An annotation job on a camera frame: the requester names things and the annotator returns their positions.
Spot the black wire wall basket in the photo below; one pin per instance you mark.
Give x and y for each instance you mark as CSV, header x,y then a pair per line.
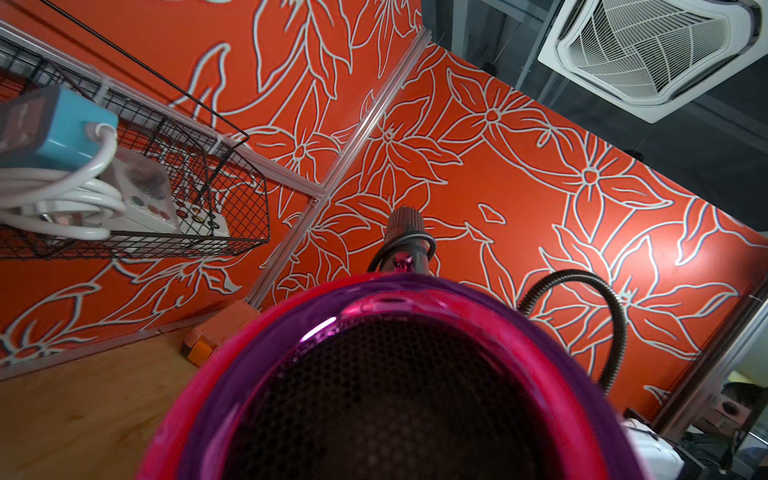
x,y
90,169

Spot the white ceiling air conditioner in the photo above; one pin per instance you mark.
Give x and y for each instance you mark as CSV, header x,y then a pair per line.
x,y
652,57

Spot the blue small box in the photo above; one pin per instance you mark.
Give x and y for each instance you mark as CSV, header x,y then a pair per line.
x,y
46,128

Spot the orange tool case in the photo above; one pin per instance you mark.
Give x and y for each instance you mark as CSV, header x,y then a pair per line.
x,y
204,339

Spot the white power adapter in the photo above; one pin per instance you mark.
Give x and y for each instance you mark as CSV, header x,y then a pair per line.
x,y
146,191

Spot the white socket cube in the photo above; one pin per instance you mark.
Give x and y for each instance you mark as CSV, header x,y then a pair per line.
x,y
196,220

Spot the black hair dryer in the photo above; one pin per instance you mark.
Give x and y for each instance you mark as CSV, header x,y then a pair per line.
x,y
397,374

